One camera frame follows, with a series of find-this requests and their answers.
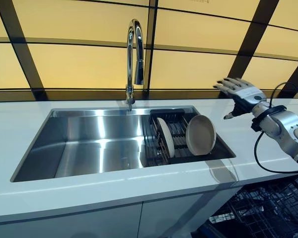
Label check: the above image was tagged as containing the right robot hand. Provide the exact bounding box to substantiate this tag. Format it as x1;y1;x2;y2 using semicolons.
213;77;267;120

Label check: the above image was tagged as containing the deep beige plate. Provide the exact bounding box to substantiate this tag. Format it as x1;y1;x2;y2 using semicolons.
185;114;218;157

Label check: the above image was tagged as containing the black dish drying rack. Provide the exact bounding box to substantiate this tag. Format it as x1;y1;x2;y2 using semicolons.
149;108;235;166

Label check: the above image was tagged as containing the chrome gooseneck faucet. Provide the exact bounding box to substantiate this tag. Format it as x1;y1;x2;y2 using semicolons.
125;18;146;113

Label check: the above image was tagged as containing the stainless steel sink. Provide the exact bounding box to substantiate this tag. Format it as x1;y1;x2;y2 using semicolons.
9;105;237;183

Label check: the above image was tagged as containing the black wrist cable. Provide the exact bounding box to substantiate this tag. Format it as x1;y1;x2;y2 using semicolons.
253;81;298;174

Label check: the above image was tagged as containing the black wire dishwasher rack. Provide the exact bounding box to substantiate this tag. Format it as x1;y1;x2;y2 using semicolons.
208;175;298;238

